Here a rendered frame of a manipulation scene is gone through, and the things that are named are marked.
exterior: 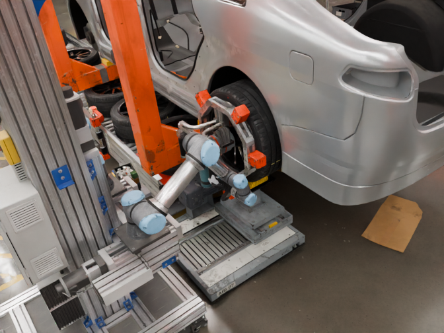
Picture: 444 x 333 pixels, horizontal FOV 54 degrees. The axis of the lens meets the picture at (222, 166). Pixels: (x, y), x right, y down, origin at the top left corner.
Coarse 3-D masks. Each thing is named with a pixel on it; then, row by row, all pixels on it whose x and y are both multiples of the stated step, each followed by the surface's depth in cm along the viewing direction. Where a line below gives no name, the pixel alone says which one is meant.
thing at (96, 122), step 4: (92, 108) 424; (96, 108) 429; (92, 112) 426; (96, 112) 419; (96, 116) 409; (100, 116) 410; (92, 120) 404; (96, 120) 406; (100, 120) 411; (92, 124) 406; (96, 124) 407; (100, 124) 410; (100, 152) 436; (104, 156) 427; (108, 156) 429; (104, 160) 429
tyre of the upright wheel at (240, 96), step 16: (240, 80) 286; (224, 96) 274; (240, 96) 264; (256, 96) 266; (256, 112) 260; (256, 128) 259; (272, 128) 263; (256, 144) 265; (272, 144) 265; (224, 160) 310; (272, 160) 271; (256, 176) 281
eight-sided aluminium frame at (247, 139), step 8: (208, 104) 278; (216, 104) 270; (224, 104) 270; (200, 112) 293; (208, 112) 293; (224, 112) 266; (200, 120) 297; (208, 120) 300; (232, 120) 262; (240, 128) 260; (240, 136) 261; (248, 136) 261; (248, 144) 260; (248, 152) 263; (232, 168) 298; (248, 168) 269
